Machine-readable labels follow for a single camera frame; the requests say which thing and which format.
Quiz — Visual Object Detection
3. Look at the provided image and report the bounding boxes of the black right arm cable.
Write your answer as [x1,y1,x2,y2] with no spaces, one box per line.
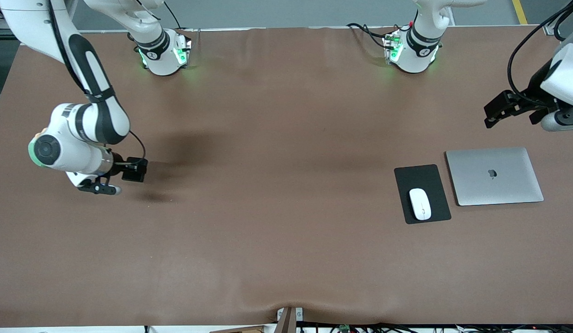
[46,0,146,161]

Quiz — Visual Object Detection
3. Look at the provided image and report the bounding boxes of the small black phone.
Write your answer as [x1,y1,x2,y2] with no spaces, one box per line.
[122,157,148,183]

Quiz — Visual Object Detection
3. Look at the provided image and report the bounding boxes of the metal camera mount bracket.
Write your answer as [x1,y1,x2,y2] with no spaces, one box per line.
[276,306,304,333]

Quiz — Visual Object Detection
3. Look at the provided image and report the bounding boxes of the silver closed laptop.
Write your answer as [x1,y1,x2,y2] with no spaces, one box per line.
[445,147,545,207]

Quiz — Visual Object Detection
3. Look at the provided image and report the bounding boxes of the black left base cable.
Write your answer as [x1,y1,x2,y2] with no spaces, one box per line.
[346,22,398,49]

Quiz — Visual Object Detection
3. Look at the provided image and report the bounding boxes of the green dinosaur plush toy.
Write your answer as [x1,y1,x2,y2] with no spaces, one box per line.
[28,128,50,168]

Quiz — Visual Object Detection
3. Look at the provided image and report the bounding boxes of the black base cable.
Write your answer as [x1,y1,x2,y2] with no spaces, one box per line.
[346,22,398,49]
[164,0,183,31]

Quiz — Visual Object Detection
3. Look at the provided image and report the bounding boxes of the black mouse pad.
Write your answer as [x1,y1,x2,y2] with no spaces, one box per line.
[394,164,452,225]

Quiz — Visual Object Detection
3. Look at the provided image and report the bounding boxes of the brown table cover mat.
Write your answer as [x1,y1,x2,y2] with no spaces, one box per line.
[0,25,573,327]

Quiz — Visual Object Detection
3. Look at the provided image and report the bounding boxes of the black right base cable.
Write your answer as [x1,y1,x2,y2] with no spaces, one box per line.
[164,0,183,31]

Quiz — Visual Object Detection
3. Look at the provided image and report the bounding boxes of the white computer mouse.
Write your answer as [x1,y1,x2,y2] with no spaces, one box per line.
[409,188,432,221]

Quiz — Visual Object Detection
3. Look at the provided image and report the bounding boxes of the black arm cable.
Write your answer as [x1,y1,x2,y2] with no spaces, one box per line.
[507,0,573,106]
[46,0,146,161]

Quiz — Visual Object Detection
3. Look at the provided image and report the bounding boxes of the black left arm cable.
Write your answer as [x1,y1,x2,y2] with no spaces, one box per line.
[507,0,573,106]

